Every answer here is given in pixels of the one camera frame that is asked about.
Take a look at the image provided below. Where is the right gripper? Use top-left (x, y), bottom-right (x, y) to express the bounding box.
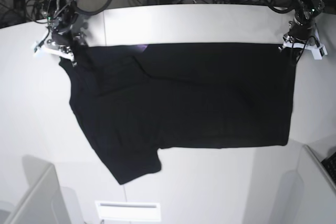
top-left (39, 15), bottom-right (88, 67)

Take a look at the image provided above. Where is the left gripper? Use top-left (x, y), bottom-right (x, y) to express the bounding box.
top-left (278, 19), bottom-right (320, 66)

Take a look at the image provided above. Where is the black T-shirt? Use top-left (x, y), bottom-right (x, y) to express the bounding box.
top-left (59, 43), bottom-right (296, 185)

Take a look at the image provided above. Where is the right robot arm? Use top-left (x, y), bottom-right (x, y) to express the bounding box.
top-left (33, 0), bottom-right (112, 66)

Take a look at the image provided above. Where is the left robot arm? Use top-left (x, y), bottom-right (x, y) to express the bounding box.
top-left (262, 0), bottom-right (328, 66)

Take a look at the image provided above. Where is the black keyboard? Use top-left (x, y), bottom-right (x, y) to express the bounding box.
top-left (321, 153), bottom-right (336, 182)

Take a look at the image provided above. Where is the white partition panel left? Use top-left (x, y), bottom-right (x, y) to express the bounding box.
top-left (1, 155), bottom-right (84, 223)

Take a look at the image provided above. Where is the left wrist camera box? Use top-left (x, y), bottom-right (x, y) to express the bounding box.
top-left (312, 44), bottom-right (328, 60)

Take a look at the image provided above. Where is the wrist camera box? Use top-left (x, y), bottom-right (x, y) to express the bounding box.
top-left (32, 41), bottom-right (45, 58)
top-left (312, 44), bottom-right (328, 60)

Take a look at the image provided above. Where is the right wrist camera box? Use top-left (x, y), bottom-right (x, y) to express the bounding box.
top-left (32, 41), bottom-right (45, 58)

